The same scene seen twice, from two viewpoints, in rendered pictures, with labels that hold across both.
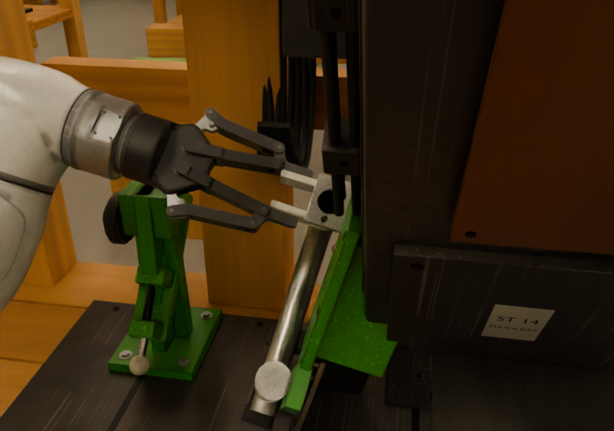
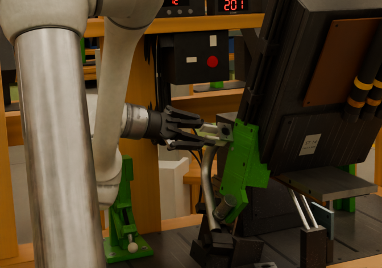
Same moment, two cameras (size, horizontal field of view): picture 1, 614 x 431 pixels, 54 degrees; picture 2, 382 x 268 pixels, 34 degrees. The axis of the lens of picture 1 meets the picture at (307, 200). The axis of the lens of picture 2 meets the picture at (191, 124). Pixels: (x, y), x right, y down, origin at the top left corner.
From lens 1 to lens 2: 1.18 m
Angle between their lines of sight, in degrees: 33
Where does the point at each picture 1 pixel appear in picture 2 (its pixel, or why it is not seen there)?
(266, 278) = (151, 212)
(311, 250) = (208, 163)
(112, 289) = not seen: hidden behind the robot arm
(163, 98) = not seen: hidden behind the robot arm
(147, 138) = (157, 116)
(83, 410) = not seen: outside the picture
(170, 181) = (166, 133)
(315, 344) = (246, 176)
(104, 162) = (144, 128)
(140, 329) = (129, 228)
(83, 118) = (133, 111)
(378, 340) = (264, 171)
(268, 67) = (150, 96)
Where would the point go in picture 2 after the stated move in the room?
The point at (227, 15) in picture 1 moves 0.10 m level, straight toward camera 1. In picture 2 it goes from (131, 74) to (150, 77)
